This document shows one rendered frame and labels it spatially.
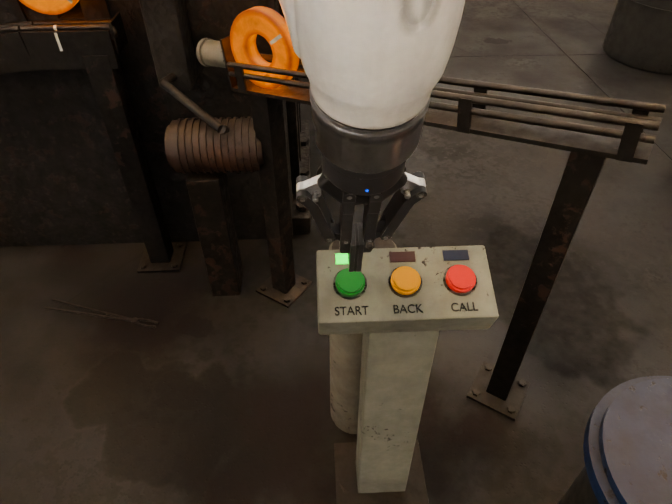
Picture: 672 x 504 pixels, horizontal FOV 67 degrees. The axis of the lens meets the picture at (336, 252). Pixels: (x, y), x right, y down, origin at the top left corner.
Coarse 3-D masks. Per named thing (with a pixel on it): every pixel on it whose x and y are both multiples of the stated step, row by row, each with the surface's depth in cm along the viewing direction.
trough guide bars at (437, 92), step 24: (240, 72) 106; (288, 72) 99; (432, 96) 85; (456, 96) 83; (480, 96) 87; (504, 96) 86; (552, 96) 81; (576, 96) 79; (600, 96) 78; (528, 120) 79; (552, 120) 77; (600, 120) 73; (624, 120) 71; (648, 120) 70; (624, 144) 73
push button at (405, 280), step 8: (400, 272) 68; (408, 272) 68; (416, 272) 69; (392, 280) 68; (400, 280) 68; (408, 280) 68; (416, 280) 68; (400, 288) 67; (408, 288) 67; (416, 288) 68
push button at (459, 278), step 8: (448, 272) 69; (456, 272) 69; (464, 272) 69; (472, 272) 69; (448, 280) 68; (456, 280) 68; (464, 280) 68; (472, 280) 68; (456, 288) 68; (464, 288) 68
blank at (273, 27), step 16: (240, 16) 100; (256, 16) 98; (272, 16) 97; (240, 32) 102; (256, 32) 100; (272, 32) 98; (288, 32) 98; (240, 48) 105; (256, 48) 106; (272, 48) 100; (288, 48) 98; (256, 64) 105; (272, 64) 103; (288, 64) 101
